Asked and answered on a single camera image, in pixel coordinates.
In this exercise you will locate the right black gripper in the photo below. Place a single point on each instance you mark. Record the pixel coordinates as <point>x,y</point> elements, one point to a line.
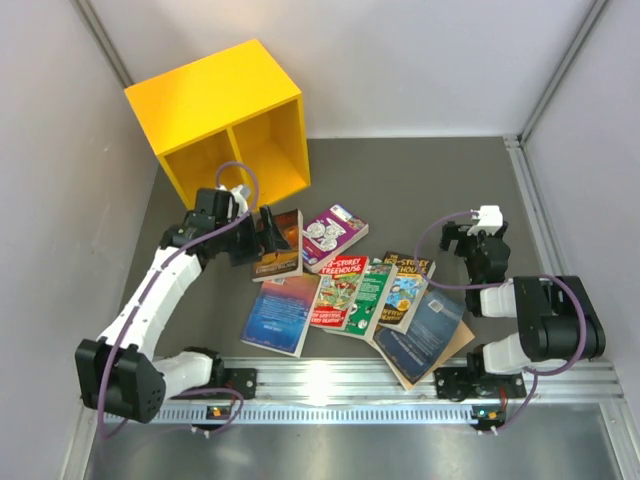
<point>454,232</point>

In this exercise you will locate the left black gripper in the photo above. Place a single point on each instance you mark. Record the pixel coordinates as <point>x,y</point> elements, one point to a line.
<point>268,237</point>

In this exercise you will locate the dark orange cover paperback book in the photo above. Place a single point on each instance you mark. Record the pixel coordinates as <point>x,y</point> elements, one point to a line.
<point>280,238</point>

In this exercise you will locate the purple cover paperback book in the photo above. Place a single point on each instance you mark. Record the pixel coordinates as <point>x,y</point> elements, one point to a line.
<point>329,235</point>

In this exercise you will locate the red 13-storey treehouse book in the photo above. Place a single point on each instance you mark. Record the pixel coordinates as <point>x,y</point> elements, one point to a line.
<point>341,280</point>

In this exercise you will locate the blue orange gradient cover book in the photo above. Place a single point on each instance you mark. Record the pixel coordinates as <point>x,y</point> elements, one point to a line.
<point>281,314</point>

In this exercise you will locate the yellow blue 169-storey treehouse book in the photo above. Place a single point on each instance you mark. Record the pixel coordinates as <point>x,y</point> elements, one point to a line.
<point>406,291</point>

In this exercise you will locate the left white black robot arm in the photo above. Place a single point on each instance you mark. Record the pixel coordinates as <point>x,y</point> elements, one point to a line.
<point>118,372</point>

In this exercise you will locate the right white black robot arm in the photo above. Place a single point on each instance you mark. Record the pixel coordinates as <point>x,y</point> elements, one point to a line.
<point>554,317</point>

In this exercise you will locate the green cover paperback book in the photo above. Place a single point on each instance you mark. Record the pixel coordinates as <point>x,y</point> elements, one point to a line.
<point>369,304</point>

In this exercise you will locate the dark blue nineteen eighty-four book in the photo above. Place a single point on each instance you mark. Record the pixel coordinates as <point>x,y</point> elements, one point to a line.
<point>411,355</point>

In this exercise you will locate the yellow wooden cubby shelf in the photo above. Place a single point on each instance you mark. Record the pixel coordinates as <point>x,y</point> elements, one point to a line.
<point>224,117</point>

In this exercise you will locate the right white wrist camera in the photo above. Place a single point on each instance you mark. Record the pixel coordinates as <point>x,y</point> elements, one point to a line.
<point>487,219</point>

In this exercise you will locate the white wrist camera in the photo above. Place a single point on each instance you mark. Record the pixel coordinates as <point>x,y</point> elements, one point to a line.
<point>487,219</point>
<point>238,203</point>

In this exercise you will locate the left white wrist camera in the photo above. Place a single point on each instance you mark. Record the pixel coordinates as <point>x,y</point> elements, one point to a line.
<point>238,203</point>

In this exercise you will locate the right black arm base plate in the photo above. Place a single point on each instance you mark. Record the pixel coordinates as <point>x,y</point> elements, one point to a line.
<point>458,384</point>

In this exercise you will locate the aluminium mounting rail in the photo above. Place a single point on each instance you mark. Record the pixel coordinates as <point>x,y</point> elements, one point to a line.
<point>332,382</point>

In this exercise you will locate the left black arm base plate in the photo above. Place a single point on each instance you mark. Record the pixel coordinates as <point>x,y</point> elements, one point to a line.
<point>242,380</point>

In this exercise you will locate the perforated metal cable tray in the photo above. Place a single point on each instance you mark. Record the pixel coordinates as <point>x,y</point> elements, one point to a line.
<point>272,414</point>

